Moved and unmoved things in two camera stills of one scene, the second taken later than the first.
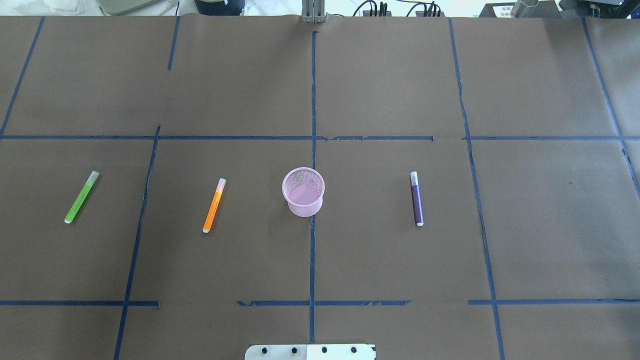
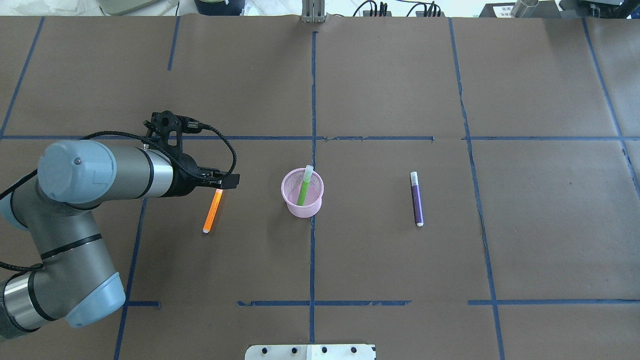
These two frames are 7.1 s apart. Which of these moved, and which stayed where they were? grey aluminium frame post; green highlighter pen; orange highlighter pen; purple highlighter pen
Moved: green highlighter pen
Stayed: purple highlighter pen; grey aluminium frame post; orange highlighter pen
